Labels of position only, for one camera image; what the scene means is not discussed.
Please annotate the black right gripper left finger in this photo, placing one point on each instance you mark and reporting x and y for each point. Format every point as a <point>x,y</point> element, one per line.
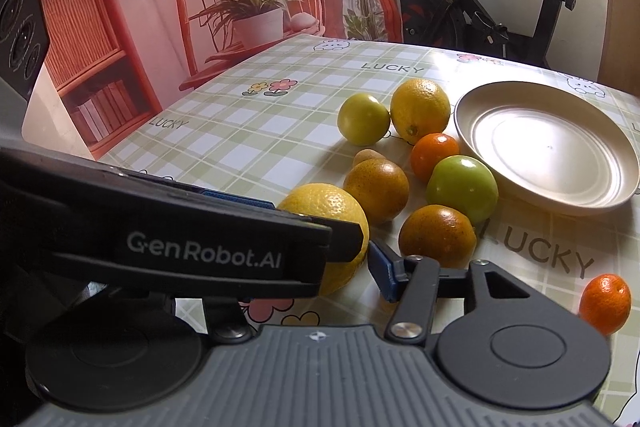
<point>118,355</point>

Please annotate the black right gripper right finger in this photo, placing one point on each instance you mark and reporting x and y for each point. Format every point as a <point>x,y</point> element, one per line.
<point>491,335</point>

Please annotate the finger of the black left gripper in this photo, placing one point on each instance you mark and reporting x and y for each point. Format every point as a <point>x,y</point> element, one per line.
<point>239,199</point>

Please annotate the large yellow lemon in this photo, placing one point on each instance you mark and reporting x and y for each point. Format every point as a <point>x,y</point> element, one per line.
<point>333,207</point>

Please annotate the green apple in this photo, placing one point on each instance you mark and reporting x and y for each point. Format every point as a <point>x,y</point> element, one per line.
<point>465,184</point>

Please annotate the brownish orange fruit near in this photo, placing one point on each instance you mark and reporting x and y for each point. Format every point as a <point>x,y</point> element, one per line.
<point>438,232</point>

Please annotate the brownish orange fruit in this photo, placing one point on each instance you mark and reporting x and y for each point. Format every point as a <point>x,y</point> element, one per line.
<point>438,232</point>
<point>381,188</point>

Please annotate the small tan kiwi fruit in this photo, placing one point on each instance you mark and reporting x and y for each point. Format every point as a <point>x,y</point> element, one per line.
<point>364,155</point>

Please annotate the small orange tangerine right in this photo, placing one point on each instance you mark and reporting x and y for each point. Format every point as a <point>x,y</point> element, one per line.
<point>606,303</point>

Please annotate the brownish orange fruit middle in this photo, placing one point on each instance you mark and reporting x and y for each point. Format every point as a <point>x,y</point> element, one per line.
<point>381,188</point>

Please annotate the yellow-green apple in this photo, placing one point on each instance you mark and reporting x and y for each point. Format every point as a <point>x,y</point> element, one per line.
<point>363,120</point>

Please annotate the green plaid bunny tablecloth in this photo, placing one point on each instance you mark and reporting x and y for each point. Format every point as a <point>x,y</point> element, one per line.
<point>269,125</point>

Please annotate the yellow lemon far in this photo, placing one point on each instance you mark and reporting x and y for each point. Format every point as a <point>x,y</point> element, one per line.
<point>419,107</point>

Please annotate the cream round plate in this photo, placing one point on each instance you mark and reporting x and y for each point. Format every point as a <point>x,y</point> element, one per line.
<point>549,147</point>

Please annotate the wooden board panel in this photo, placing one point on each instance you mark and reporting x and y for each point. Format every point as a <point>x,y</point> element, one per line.
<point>619,66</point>

